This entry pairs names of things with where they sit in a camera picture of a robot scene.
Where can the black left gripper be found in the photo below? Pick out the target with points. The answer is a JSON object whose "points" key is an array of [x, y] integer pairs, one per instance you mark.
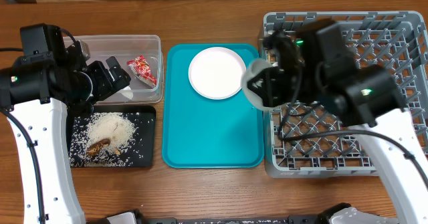
{"points": [[105, 83]]}

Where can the brown food scrap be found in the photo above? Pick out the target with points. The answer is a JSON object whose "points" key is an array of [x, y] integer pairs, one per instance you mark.
{"points": [[95, 148]]}

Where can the teal tray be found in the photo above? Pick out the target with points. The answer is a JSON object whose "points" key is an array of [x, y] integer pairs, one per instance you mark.
{"points": [[203, 133]]}

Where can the black tray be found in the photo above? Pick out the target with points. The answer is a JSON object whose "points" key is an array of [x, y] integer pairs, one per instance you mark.
{"points": [[145, 140]]}

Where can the white bowl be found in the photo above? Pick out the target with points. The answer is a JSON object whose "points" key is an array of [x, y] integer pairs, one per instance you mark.
{"points": [[249, 80]]}

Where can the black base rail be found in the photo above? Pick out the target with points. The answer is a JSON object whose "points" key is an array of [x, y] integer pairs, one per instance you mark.
{"points": [[340, 213]]}

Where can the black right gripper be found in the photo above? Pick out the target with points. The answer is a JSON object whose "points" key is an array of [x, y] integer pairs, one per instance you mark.
{"points": [[265, 86]]}

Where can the clear plastic bin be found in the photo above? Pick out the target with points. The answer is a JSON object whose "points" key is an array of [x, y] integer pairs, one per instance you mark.
{"points": [[125, 48]]}

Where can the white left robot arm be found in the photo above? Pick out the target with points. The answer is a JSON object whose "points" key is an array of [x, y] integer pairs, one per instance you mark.
{"points": [[46, 82]]}

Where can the rice pile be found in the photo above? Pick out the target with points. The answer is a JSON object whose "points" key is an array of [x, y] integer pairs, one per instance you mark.
{"points": [[110, 133]]}

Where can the white tissue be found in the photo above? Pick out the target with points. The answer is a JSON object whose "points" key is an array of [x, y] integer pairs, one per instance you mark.
{"points": [[127, 92]]}

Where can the grey dish rack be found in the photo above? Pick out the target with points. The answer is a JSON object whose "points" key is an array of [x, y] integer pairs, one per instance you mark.
{"points": [[395, 40]]}

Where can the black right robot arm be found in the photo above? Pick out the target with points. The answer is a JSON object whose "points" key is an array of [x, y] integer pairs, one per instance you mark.
{"points": [[317, 66]]}

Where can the red snack wrapper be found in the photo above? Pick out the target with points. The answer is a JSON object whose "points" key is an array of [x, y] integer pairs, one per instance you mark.
{"points": [[141, 69]]}

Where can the white plate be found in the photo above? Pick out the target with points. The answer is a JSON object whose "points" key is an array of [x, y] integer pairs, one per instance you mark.
{"points": [[215, 73]]}

